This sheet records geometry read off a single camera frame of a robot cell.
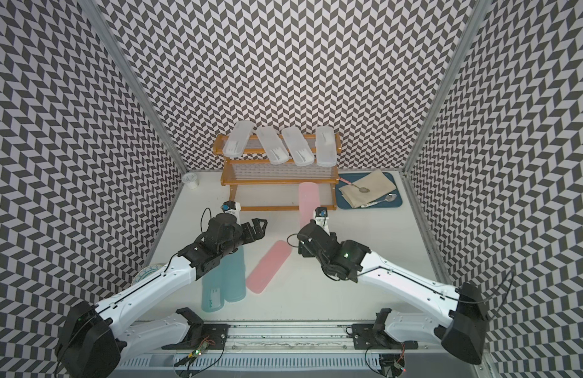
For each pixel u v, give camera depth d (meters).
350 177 1.14
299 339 0.74
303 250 0.65
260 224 0.75
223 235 0.60
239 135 0.92
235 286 0.83
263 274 0.87
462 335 0.37
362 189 1.10
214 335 0.73
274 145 0.89
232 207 0.72
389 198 1.04
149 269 0.82
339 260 0.52
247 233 0.71
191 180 1.10
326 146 0.87
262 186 1.20
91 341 0.38
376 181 1.12
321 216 0.65
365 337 0.74
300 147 0.87
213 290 0.81
